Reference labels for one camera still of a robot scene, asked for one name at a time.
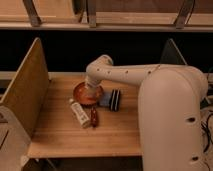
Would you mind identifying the black cables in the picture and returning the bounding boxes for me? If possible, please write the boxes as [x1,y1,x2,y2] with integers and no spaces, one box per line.
[200,113,213,154]

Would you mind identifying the wooden shelf rail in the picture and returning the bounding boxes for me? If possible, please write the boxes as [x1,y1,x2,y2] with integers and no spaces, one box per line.
[0,0,213,32]

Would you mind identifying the white tube bottle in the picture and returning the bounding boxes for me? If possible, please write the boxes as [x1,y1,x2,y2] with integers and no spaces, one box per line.
[69,98,90,128]

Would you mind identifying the left wooden side panel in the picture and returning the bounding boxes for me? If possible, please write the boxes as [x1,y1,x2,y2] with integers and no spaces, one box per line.
[0,38,49,138]

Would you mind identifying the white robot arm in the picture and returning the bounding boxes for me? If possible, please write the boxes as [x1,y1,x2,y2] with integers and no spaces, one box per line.
[86,55,208,171]

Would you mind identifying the dark red small bottle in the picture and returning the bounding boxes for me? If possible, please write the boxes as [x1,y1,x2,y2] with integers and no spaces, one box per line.
[91,107,99,127]

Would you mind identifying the orange ceramic bowl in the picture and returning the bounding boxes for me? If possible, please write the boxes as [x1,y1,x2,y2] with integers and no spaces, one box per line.
[73,82,104,106]

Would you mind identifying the right dark side panel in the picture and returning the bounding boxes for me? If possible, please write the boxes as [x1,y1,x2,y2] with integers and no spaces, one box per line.
[160,38,187,65]

